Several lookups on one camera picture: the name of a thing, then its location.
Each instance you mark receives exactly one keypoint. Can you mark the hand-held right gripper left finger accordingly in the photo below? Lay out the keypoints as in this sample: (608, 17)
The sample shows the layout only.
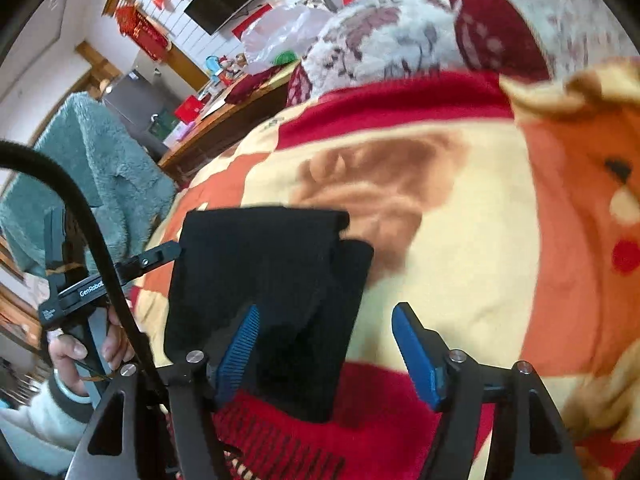
(239, 352)

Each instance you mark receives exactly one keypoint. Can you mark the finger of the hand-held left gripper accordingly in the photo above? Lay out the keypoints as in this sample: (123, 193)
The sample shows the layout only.
(155, 255)

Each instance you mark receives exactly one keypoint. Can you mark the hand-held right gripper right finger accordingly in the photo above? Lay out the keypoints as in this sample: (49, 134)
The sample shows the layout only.
(414, 355)

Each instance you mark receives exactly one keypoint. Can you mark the black pants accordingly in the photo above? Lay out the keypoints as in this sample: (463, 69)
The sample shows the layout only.
(260, 260)

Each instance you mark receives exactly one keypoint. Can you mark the person's left forearm white sleeve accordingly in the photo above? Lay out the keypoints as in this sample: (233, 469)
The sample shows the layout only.
(45, 425)

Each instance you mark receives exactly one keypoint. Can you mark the person's left hand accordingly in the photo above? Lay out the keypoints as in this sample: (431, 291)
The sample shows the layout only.
(67, 347)

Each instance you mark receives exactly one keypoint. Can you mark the teal fuzzy jacket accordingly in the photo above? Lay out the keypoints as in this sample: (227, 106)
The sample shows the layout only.
(100, 160)

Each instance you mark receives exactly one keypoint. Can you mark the wooden desk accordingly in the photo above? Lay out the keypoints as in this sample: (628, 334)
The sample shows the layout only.
(210, 145)

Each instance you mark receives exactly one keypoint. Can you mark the red orange printed blanket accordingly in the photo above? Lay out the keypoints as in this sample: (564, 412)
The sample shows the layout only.
(475, 235)

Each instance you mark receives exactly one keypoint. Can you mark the red box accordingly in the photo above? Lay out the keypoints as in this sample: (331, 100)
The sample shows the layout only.
(189, 110)

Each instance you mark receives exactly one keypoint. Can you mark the grey refrigerator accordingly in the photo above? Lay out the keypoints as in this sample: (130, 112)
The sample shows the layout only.
(132, 105)

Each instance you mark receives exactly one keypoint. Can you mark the dark red cloth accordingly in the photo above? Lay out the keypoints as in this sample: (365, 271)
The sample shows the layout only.
(255, 87)

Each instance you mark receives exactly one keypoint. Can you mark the blue kettle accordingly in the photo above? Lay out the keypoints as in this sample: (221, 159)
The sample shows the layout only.
(214, 67)

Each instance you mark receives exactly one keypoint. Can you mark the red hanging decoration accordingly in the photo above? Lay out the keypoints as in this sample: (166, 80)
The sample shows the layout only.
(142, 32)

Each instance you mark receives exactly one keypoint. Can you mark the clear plastic bag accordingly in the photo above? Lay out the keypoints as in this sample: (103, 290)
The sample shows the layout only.
(285, 27)

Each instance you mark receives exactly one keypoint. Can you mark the floral fluffy blanket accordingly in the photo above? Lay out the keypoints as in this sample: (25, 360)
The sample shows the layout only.
(400, 35)

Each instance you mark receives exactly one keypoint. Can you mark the red wall poster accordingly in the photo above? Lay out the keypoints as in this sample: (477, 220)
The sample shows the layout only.
(250, 20)

